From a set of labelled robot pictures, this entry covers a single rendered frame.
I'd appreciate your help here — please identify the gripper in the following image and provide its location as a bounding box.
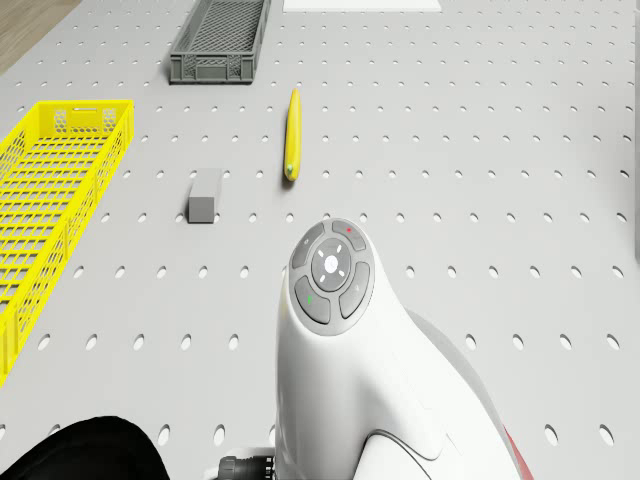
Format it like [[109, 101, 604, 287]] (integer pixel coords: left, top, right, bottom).
[[217, 451, 277, 480]]

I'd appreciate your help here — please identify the black plate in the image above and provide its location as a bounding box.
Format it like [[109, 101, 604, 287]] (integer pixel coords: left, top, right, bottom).
[[0, 415, 172, 480]]

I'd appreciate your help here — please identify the grey cube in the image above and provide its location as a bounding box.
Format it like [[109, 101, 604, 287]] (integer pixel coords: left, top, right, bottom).
[[188, 168, 223, 225]]

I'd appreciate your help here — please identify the red plate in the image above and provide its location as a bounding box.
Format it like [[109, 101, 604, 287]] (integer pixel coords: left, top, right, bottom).
[[502, 422, 536, 480]]

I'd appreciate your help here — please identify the banana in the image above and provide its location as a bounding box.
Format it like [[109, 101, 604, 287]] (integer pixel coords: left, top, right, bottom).
[[283, 88, 303, 183]]

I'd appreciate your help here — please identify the yellow basket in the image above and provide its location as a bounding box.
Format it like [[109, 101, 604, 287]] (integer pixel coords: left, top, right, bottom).
[[0, 99, 136, 389]]

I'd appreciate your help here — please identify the dark grey basket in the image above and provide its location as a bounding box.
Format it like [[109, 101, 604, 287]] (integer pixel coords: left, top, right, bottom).
[[168, 0, 273, 86]]

